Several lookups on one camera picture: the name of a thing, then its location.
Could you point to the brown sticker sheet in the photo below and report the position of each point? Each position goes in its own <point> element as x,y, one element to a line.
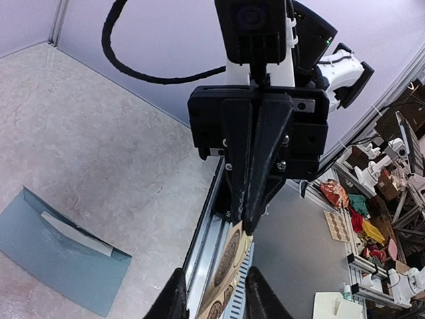
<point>337,227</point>

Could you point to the aluminium front rail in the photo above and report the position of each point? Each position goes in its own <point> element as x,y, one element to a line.
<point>208,242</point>

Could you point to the white slotted cable duct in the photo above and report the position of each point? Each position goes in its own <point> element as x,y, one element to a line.
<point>236,306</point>

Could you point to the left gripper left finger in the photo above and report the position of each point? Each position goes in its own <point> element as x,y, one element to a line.
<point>172,300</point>

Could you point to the yellow paper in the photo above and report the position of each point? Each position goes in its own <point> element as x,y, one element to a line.
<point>227,274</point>

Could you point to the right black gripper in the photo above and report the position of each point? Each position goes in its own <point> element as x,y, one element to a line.
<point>225,112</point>

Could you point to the blue envelope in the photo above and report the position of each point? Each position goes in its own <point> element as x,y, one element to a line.
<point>62,254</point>

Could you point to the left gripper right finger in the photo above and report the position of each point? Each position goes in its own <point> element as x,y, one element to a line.
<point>261,301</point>

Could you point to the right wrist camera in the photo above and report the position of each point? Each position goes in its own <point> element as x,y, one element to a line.
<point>253,31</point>

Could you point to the cream envelope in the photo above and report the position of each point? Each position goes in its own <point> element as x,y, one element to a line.
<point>328,305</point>

